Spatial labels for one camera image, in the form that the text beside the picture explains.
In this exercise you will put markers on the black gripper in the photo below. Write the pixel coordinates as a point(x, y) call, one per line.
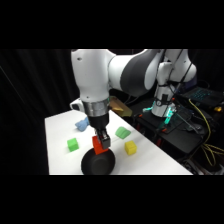
point(98, 122)

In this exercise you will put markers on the red cube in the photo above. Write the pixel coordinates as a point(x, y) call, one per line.
point(98, 146)

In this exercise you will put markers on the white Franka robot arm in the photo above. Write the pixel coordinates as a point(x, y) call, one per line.
point(96, 76)

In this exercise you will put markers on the black bowl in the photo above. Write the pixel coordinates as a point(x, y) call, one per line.
point(98, 164)

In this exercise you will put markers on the green cube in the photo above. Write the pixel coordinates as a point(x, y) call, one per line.
point(72, 144)

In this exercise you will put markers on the yellow cube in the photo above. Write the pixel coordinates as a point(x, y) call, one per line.
point(130, 147)

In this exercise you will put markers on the green foam wedge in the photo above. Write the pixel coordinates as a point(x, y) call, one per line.
point(122, 132)

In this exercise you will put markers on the tan cardboard box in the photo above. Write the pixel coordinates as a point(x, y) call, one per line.
point(119, 106)

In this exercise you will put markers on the black robot stand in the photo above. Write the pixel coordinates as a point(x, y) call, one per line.
point(170, 133)

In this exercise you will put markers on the black curtain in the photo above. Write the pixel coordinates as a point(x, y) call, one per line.
point(33, 83)

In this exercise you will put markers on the black backlit keyboard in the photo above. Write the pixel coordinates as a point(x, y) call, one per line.
point(205, 95)

